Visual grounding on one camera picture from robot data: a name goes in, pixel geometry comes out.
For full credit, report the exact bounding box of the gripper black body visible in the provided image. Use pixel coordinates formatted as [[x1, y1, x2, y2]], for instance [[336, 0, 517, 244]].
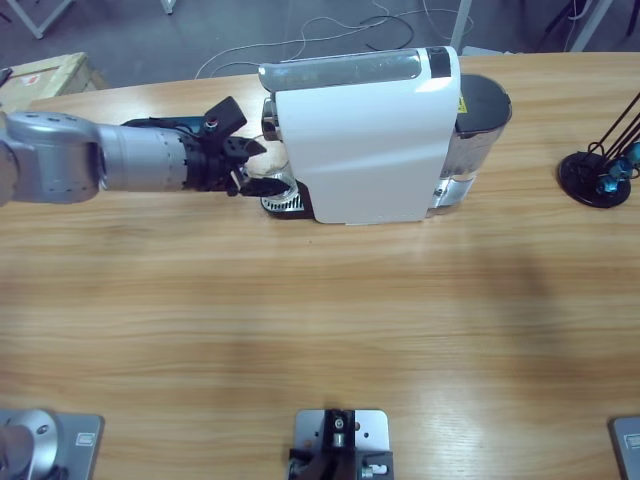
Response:
[[180, 134, 251, 197]]

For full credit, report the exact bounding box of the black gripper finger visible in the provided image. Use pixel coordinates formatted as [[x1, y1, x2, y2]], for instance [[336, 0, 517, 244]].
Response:
[[224, 137, 269, 162], [229, 178, 292, 198]]

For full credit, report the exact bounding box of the clear drinking glass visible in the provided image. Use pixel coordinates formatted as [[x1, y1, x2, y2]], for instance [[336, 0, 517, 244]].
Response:
[[247, 132, 295, 201]]

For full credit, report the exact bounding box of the silver coffee machine lever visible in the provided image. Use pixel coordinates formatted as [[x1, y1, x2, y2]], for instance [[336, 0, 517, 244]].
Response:
[[258, 48, 425, 94]]

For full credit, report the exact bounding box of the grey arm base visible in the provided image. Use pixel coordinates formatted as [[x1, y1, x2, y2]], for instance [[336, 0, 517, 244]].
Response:
[[0, 408, 105, 480], [607, 416, 640, 480]]

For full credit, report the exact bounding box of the white capsule coffee machine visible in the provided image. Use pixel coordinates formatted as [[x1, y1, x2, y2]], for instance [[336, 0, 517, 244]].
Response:
[[259, 45, 464, 226]]

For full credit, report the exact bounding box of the black drip tray, metal grate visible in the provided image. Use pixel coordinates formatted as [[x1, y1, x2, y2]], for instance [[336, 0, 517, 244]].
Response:
[[259, 182, 314, 222]]

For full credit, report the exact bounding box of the blue plastic tray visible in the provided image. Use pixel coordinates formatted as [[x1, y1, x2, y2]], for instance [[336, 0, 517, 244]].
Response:
[[122, 115, 210, 129]]

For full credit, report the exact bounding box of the wooden crate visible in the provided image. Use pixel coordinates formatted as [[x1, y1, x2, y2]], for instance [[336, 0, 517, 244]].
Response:
[[0, 51, 109, 115]]

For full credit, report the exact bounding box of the clear water tank, black lid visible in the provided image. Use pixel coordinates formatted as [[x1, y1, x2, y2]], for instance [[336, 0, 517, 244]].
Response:
[[429, 73, 514, 212]]

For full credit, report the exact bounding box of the black capsule stand with rods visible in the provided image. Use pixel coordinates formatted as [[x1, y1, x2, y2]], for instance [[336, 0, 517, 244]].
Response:
[[556, 89, 640, 209]]

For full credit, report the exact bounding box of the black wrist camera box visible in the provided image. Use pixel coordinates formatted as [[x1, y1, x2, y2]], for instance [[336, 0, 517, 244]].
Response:
[[202, 96, 249, 139]]

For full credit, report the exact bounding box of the white floor cable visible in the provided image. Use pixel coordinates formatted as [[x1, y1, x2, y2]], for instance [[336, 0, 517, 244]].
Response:
[[193, 0, 474, 81]]

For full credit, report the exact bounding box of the black floor cable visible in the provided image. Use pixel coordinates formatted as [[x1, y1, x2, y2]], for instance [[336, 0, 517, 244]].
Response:
[[357, 14, 416, 51]]

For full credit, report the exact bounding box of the white metal table frame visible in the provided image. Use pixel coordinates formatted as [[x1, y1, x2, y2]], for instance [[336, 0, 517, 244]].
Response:
[[7, 0, 76, 41]]

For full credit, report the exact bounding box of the centre metal camera mount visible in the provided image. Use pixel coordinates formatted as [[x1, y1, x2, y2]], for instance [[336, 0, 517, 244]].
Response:
[[288, 408, 394, 480]]

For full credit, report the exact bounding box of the white metal post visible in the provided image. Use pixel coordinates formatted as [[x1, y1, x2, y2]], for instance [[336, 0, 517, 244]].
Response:
[[451, 0, 474, 49]]

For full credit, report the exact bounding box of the white metal frame leg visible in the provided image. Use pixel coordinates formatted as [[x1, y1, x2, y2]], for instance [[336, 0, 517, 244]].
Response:
[[569, 0, 615, 54]]

